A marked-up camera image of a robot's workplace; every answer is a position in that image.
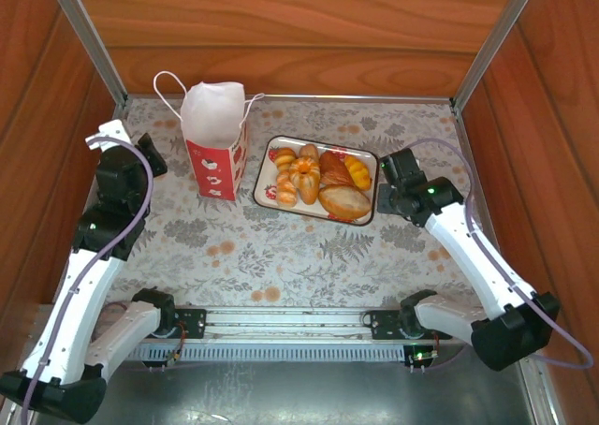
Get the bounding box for yellow ridged fake bread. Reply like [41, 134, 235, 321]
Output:
[343, 154, 373, 193]

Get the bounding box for large round fake loaf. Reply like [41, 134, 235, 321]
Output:
[316, 183, 373, 222]

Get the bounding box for brown fake croissant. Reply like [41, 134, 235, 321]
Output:
[318, 150, 356, 188]

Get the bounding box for red white paper bag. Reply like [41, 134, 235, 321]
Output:
[153, 70, 266, 202]

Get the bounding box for orange ring-shaped fake bread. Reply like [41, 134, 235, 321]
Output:
[288, 155, 323, 188]

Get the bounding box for long twisted fake bread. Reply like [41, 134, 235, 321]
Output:
[274, 169, 300, 210]

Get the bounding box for small knotted fake bread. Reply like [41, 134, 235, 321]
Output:
[273, 146, 298, 172]

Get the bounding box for white strawberry print tray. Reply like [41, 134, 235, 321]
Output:
[251, 134, 380, 228]

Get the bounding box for small circuit board green light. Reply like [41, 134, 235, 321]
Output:
[405, 344, 440, 369]

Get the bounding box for floral patterned table mat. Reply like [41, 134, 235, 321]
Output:
[69, 97, 509, 309]

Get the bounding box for grey metal sheet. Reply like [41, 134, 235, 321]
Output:
[88, 347, 539, 425]

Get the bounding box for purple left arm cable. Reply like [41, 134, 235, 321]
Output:
[18, 135, 155, 425]

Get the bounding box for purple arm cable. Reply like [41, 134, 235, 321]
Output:
[18, 135, 155, 425]
[404, 137, 595, 371]

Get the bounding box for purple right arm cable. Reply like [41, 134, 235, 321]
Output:
[404, 137, 595, 371]

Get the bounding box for aluminium frame rail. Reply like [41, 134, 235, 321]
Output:
[124, 93, 454, 106]
[519, 368, 562, 425]
[449, 104, 519, 307]
[108, 102, 128, 140]

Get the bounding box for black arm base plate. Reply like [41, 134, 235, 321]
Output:
[368, 308, 453, 342]
[158, 306, 208, 341]

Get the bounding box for aluminium frame post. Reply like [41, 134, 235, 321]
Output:
[44, 0, 128, 109]
[449, 0, 545, 110]

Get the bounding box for small wired connector board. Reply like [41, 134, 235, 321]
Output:
[164, 338, 188, 366]

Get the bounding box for aluminium mounting rail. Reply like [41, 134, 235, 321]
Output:
[175, 305, 483, 343]

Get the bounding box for white slotted cable duct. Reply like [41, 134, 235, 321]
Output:
[125, 342, 409, 364]

